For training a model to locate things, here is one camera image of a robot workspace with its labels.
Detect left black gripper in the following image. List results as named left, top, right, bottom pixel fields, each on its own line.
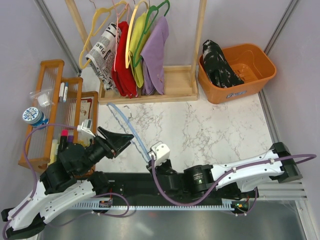
left=77, top=126, right=135, bottom=176

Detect light blue hanger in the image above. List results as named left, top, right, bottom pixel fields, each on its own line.
left=106, top=103, right=151, bottom=163

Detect black white-stained trousers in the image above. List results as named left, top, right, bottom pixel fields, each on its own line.
left=202, top=39, right=244, bottom=88

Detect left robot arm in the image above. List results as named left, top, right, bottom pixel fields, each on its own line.
left=1, top=127, right=134, bottom=240

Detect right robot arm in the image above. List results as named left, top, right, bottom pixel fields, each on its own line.
left=147, top=141, right=302, bottom=202

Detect pink hanger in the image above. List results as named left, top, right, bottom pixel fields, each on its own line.
left=112, top=0, right=130, bottom=71

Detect purple marker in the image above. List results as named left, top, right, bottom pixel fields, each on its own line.
left=67, top=135, right=74, bottom=144

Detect pink highlighter marker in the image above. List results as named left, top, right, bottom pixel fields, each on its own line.
left=59, top=129, right=69, bottom=151

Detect orange wooden shelf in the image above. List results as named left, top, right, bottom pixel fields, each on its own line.
left=18, top=59, right=98, bottom=174

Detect red garment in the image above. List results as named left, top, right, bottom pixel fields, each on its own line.
left=111, top=21, right=138, bottom=99

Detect white marker pens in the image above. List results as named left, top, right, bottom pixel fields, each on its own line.
left=59, top=82, right=69, bottom=103

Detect clear plastic bag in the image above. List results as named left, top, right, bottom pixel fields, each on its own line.
left=29, top=88, right=55, bottom=108

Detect wooden clothes rack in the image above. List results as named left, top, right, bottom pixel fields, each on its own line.
left=65, top=0, right=207, bottom=105

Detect blue white round tin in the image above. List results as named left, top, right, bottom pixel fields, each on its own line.
left=22, top=106, right=49, bottom=128

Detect newspaper print garment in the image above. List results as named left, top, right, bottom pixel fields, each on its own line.
left=85, top=22, right=120, bottom=91

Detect purple garment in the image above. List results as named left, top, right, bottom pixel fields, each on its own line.
left=140, top=16, right=169, bottom=95

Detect yellow-green garment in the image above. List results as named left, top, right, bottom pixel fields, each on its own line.
left=129, top=12, right=151, bottom=88

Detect orange plastic basket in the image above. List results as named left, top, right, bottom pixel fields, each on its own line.
left=198, top=43, right=277, bottom=105

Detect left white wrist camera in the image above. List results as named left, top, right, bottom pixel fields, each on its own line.
left=77, top=119, right=95, bottom=138

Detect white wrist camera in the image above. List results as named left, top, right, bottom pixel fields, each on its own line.
left=77, top=119, right=95, bottom=138
left=148, top=141, right=170, bottom=167

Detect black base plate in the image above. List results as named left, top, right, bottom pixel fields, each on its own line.
left=106, top=170, right=259, bottom=206

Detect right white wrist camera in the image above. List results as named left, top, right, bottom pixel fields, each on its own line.
left=148, top=141, right=170, bottom=167

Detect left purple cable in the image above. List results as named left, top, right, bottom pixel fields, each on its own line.
left=0, top=123, right=78, bottom=233

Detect purple cable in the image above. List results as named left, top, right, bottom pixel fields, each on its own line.
left=0, top=123, right=78, bottom=233
left=151, top=153, right=318, bottom=207

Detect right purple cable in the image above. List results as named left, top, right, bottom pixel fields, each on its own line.
left=151, top=153, right=318, bottom=207

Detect white cable duct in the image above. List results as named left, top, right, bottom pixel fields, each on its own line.
left=67, top=198, right=235, bottom=211

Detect aluminium frame rail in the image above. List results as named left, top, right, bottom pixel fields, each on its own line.
left=258, top=181, right=307, bottom=201

